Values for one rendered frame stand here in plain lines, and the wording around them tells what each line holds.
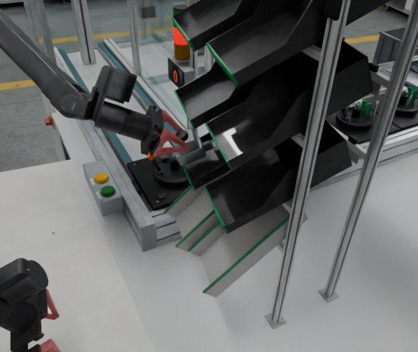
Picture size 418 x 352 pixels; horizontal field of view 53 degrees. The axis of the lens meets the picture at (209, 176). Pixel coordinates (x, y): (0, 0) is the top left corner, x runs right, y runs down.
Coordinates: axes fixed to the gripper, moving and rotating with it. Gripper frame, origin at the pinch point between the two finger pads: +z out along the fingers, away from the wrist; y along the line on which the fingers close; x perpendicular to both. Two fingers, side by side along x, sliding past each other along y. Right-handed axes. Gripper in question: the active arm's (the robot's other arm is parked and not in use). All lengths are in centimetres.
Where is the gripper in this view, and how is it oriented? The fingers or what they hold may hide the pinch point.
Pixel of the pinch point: (184, 140)
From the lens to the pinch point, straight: 95.1
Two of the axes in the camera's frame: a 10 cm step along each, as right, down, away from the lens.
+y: -1.4, -6.9, 7.1
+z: 8.7, 2.5, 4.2
